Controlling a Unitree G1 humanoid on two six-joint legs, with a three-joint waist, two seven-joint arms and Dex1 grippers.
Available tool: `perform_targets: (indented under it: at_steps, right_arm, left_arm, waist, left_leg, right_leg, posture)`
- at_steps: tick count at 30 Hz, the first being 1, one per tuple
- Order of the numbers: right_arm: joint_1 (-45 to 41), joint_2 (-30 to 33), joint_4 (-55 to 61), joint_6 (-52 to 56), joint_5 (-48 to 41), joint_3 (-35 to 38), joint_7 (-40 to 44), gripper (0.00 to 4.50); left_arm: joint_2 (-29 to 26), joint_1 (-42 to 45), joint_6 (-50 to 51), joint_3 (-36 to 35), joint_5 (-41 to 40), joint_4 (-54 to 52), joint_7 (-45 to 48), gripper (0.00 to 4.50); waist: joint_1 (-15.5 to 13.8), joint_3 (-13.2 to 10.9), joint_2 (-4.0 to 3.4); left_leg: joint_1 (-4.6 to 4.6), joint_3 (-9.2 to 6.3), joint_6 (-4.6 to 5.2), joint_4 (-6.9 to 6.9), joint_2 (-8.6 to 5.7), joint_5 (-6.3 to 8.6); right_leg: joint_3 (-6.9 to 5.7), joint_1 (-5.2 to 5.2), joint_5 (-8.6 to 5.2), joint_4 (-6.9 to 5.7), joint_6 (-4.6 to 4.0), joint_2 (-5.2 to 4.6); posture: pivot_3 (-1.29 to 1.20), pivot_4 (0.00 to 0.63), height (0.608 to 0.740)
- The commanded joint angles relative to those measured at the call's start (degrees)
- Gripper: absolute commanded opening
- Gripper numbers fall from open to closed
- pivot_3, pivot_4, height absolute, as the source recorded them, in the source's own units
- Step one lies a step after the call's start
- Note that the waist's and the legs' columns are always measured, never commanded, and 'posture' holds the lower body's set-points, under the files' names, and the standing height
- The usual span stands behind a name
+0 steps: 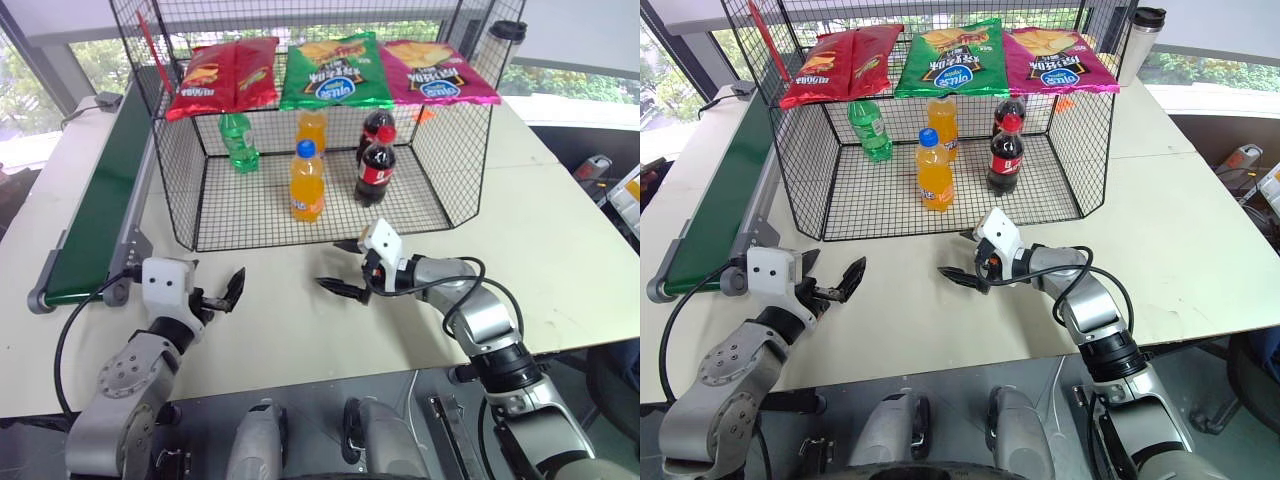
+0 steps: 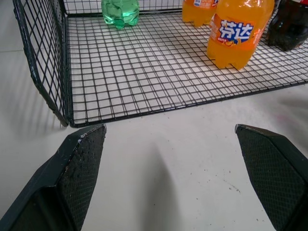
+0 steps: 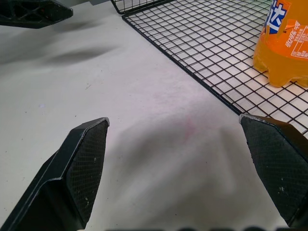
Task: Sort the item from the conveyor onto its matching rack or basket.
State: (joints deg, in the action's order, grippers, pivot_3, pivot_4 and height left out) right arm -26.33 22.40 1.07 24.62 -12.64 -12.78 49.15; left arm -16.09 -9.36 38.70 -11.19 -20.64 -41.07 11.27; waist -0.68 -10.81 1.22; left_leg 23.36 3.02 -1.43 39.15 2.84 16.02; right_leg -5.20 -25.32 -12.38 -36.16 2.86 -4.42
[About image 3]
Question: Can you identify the orange soda plastic bottle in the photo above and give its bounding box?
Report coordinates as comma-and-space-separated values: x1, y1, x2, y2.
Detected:
252, 0, 308, 88

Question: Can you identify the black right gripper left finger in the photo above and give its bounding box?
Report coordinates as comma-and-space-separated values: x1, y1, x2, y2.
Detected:
0, 117, 111, 231

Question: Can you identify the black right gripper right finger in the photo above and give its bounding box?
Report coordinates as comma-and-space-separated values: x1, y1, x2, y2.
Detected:
239, 114, 308, 228

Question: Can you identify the black wire grid rack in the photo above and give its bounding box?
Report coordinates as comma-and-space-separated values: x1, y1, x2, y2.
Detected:
110, 0, 308, 135

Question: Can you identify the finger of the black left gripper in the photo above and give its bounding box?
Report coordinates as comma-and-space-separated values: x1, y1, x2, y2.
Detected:
0, 0, 74, 29

